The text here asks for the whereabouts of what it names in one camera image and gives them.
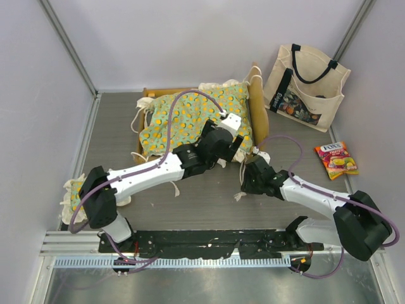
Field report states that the beige canvas tote bag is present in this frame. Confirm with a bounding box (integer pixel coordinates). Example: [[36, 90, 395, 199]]
[[263, 44, 351, 132]]

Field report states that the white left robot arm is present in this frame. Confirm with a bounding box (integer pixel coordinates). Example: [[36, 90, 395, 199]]
[[79, 114, 243, 253]]

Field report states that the aluminium rail with cable duct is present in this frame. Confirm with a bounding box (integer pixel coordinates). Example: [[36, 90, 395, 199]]
[[39, 226, 387, 270]]

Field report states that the lemon print pet mattress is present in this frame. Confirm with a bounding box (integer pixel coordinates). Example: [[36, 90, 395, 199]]
[[131, 80, 263, 164]]

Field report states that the small lemon print pillow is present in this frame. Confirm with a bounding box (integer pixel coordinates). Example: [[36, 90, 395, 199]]
[[59, 174, 132, 225]]

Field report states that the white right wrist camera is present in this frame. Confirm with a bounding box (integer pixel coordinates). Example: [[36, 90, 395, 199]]
[[252, 146, 271, 164]]

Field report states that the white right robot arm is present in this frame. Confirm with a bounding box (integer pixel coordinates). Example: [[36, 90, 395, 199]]
[[241, 155, 392, 261]]

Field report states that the wooden pet bed frame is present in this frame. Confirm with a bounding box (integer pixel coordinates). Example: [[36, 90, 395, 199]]
[[130, 62, 269, 144]]

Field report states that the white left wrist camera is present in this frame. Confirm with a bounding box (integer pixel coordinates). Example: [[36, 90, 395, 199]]
[[218, 113, 242, 133]]

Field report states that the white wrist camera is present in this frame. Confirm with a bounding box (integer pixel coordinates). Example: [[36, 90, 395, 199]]
[[218, 113, 242, 133], [252, 146, 271, 164]]

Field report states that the Fox's candy packet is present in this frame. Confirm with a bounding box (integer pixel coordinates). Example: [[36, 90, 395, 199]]
[[314, 141, 359, 181]]

